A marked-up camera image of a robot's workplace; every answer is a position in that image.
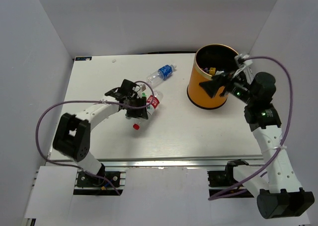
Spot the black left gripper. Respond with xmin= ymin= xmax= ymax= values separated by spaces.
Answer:
xmin=125 ymin=95 xmax=148 ymax=119

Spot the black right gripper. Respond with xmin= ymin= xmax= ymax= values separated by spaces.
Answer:
xmin=197 ymin=66 xmax=254 ymax=106

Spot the clear bottle orange label yellow cap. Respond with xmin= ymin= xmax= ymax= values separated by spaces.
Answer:
xmin=209 ymin=68 xmax=216 ymax=76

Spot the clear bottle red label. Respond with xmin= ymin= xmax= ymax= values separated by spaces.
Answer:
xmin=133 ymin=90 xmax=163 ymax=130

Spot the clear bottle blue label white cap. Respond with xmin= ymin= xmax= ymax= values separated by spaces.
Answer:
xmin=146 ymin=64 xmax=176 ymax=88

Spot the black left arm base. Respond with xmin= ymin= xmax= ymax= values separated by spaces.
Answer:
xmin=73 ymin=171 xmax=126 ymax=196

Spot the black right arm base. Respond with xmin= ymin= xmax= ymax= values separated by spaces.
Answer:
xmin=208 ymin=159 xmax=253 ymax=198

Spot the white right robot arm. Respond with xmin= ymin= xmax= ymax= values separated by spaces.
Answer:
xmin=199 ymin=72 xmax=315 ymax=219

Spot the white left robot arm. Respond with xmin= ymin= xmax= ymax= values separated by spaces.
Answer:
xmin=52 ymin=79 xmax=148 ymax=186

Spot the orange cylindrical bin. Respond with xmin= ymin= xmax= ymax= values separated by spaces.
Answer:
xmin=187 ymin=44 xmax=238 ymax=110

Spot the blue sticker on table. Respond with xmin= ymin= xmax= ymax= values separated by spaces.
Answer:
xmin=74 ymin=56 xmax=92 ymax=61

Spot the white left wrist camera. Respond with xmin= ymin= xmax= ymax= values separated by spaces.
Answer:
xmin=135 ymin=83 xmax=147 ymax=93

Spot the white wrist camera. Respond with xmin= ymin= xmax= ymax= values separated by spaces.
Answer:
xmin=233 ymin=54 xmax=252 ymax=77
xmin=135 ymin=83 xmax=147 ymax=93

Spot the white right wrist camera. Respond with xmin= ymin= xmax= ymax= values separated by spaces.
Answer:
xmin=233 ymin=54 xmax=252 ymax=77

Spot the aluminium table frame rail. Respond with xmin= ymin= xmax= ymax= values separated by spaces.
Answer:
xmin=37 ymin=52 xmax=271 ymax=187

